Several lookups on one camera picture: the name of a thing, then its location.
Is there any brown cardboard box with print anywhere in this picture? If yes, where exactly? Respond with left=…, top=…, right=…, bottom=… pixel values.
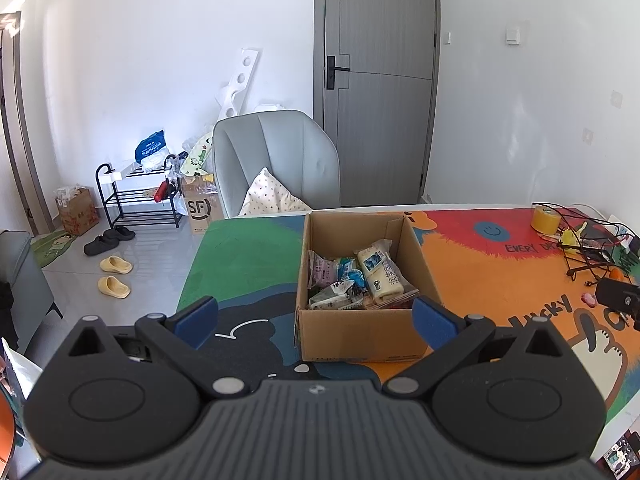
left=55, top=186, right=100, bottom=236

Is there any grey sofa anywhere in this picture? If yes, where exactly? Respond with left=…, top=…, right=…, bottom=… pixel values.
left=0, top=230, right=64, bottom=347

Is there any white spotted cushion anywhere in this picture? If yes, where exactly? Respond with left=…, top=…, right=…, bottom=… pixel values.
left=239, top=167, right=314, bottom=217

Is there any long clear cream snack packet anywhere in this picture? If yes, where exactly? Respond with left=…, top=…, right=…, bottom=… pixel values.
left=356, top=240, right=419, bottom=307

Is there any black door handle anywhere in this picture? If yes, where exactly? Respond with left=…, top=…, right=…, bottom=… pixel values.
left=326, top=56, right=351, bottom=92

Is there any black folding stand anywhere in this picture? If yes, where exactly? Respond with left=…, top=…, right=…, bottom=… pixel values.
left=565, top=244, right=632, bottom=277

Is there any yellow slipper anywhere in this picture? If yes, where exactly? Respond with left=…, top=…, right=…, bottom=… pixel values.
left=98, top=276, right=131, bottom=299
left=100, top=256, right=134, bottom=275

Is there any dark printed box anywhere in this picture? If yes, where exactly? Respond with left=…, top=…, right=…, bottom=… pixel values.
left=602, top=437, right=637, bottom=479

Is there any cardboard box with black logo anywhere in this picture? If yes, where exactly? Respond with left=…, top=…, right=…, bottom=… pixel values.
left=181, top=174, right=225, bottom=235

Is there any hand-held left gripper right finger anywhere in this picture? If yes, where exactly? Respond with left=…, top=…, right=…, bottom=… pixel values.
left=382, top=296, right=576, bottom=403

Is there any black and white snack packet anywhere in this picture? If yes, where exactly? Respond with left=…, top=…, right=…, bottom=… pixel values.
left=309, top=281, right=366, bottom=311

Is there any grey upholstered chair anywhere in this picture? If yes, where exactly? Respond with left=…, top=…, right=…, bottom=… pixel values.
left=212, top=110, right=342, bottom=219

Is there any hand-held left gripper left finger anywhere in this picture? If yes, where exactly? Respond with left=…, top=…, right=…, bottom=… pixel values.
left=60, top=296, right=252, bottom=403

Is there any green printed bag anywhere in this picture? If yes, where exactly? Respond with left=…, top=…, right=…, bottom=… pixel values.
left=181, top=132, right=214, bottom=177

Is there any pink snack packet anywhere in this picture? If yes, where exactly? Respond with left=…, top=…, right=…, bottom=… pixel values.
left=307, top=251, right=342, bottom=291

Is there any black shoe rack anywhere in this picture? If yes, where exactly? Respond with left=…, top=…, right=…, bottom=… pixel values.
left=96, top=155, right=184, bottom=229

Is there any grey door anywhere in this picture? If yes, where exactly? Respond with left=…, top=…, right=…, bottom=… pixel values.
left=314, top=0, right=441, bottom=209

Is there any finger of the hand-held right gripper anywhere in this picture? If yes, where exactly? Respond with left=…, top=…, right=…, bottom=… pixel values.
left=595, top=278, right=640, bottom=332

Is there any blue and white snack packet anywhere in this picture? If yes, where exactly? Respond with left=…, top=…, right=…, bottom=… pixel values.
left=332, top=257, right=369, bottom=287

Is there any green floor mat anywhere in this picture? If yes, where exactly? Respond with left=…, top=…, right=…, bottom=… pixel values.
left=31, top=230, right=76, bottom=270

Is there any white foam piece with holes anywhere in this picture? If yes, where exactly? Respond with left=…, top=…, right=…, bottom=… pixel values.
left=217, top=49, right=261, bottom=122

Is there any blue and white plastic bag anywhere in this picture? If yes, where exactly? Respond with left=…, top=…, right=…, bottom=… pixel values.
left=135, top=130, right=169, bottom=166

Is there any orange stool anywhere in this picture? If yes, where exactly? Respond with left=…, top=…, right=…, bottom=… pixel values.
left=0, top=387, right=17, bottom=480

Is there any yellow tape roll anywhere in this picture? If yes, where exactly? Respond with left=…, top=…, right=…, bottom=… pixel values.
left=531, top=205, right=560, bottom=234

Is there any brown door frame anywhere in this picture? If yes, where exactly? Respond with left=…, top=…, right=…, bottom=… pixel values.
left=0, top=10, right=53, bottom=237

